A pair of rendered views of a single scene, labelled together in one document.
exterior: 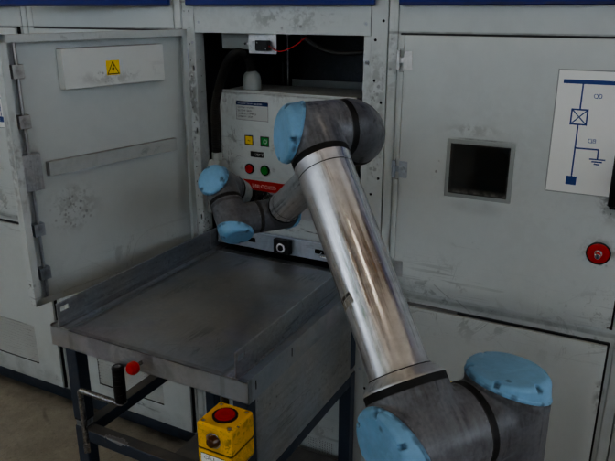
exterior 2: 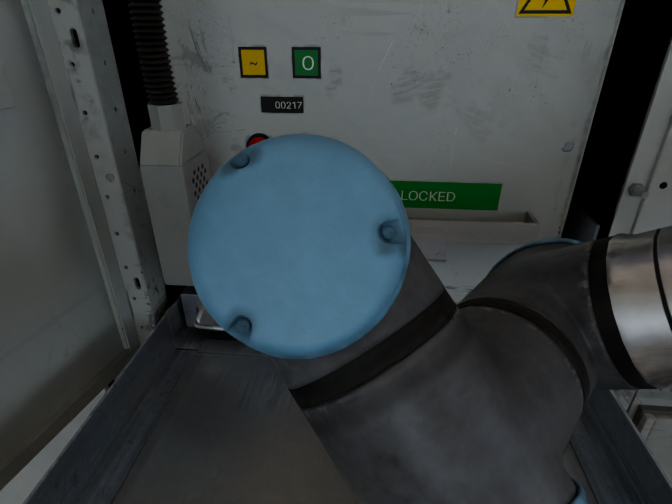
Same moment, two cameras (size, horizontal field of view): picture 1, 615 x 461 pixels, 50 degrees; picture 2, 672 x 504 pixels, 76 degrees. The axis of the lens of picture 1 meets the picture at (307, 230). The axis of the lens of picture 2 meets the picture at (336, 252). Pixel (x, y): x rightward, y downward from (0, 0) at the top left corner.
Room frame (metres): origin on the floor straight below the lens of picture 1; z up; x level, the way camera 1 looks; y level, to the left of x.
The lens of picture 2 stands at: (1.61, 0.31, 1.27)
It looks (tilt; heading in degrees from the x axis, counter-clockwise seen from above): 28 degrees down; 338
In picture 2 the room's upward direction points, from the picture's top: straight up
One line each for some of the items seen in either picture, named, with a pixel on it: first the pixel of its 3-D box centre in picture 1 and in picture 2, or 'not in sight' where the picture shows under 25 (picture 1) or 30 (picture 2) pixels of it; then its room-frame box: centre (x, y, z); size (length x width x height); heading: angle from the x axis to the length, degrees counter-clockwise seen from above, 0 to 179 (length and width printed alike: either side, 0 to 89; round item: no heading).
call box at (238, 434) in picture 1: (226, 437); not in sight; (1.09, 0.16, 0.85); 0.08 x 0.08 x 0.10; 62
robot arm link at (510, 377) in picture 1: (501, 409); not in sight; (1.01, -0.34, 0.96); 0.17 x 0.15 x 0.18; 117
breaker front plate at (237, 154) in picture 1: (285, 170); (371, 143); (2.07, 0.07, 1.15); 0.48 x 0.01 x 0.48; 62
